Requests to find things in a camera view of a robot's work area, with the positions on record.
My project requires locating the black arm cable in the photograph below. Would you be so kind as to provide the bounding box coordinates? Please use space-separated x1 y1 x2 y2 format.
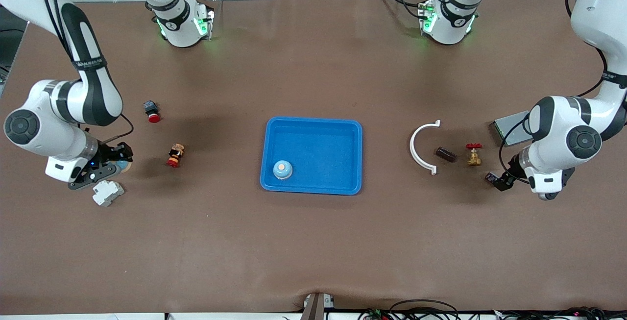
499 114 535 184
96 112 135 145

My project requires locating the blue plastic tray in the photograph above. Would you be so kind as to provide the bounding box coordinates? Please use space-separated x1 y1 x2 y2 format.
260 117 363 196

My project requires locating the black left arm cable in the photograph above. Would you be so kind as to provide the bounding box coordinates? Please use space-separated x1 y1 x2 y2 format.
499 114 535 184

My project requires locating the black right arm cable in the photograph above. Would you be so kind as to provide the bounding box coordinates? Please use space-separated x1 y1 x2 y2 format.
96 112 135 145

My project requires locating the brown table cover sheet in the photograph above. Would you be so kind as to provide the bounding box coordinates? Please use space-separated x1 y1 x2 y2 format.
0 0 627 316

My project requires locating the black cable bundle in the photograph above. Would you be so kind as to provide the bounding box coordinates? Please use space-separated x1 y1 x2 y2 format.
495 306 627 320

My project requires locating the silver metal module box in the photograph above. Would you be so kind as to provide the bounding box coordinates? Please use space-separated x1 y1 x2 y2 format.
490 110 534 148

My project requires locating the black looped cable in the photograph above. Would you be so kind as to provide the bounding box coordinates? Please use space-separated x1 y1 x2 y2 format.
389 299 461 320

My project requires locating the red button black base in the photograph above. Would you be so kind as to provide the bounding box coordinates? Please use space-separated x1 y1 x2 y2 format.
143 100 162 123

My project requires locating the white semicircular pipe clamp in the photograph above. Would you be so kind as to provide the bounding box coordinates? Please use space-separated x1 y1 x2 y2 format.
410 120 441 175

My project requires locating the red yellow push button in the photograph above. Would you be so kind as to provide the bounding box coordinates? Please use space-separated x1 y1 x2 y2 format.
166 144 187 169

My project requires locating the brass valve red handle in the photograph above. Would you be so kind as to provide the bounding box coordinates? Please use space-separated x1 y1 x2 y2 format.
465 143 483 167

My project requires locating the metal edge bracket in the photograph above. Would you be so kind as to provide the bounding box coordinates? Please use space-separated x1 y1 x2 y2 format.
301 292 336 320

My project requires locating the white circuit breaker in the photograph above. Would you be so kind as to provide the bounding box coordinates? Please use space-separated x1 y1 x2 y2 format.
92 179 125 207

